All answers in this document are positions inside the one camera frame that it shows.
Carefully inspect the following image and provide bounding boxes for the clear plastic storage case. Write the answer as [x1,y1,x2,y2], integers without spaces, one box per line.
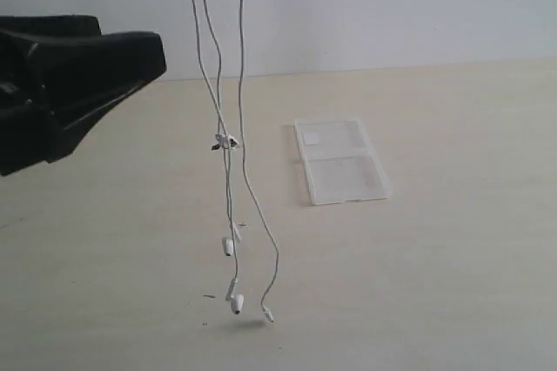
[294,117,392,206]

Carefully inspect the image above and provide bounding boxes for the white wired earphones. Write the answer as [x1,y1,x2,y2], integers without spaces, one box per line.
[190,0,280,323]

